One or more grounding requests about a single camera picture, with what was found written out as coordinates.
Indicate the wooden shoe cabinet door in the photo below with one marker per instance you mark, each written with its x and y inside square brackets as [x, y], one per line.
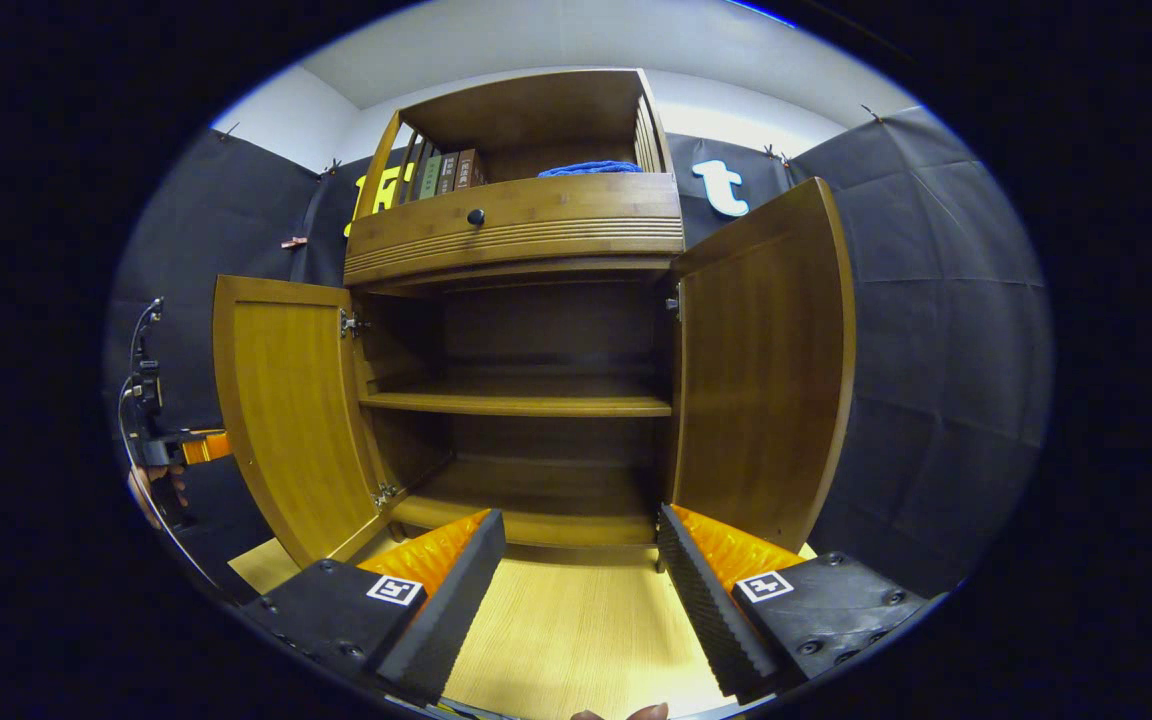
[761, 370]
[286, 420]

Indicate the metal door hinge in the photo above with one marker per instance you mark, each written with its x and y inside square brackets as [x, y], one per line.
[385, 495]
[351, 323]
[675, 302]

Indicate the black binder clip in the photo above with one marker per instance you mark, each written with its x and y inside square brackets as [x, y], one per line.
[331, 166]
[774, 153]
[871, 113]

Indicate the green book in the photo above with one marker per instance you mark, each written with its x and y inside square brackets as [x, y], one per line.
[430, 176]

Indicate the dark grey book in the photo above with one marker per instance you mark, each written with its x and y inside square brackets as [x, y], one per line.
[447, 173]

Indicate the wooden cabinet drawer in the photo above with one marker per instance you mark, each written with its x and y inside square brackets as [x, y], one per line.
[556, 215]

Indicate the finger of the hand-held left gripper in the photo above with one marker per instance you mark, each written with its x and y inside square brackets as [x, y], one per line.
[206, 447]

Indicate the blue towel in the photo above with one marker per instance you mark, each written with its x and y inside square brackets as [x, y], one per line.
[591, 169]

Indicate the wooden cabinet shelf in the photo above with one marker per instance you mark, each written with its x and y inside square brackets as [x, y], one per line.
[516, 403]

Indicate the black backdrop cloth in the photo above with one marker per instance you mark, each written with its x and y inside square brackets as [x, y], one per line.
[936, 350]

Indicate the brown book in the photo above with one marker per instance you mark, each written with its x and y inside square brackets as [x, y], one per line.
[468, 169]

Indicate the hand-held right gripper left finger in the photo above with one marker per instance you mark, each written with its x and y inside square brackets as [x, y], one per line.
[451, 605]

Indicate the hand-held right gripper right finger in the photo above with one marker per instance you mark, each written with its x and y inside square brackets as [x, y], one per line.
[706, 610]

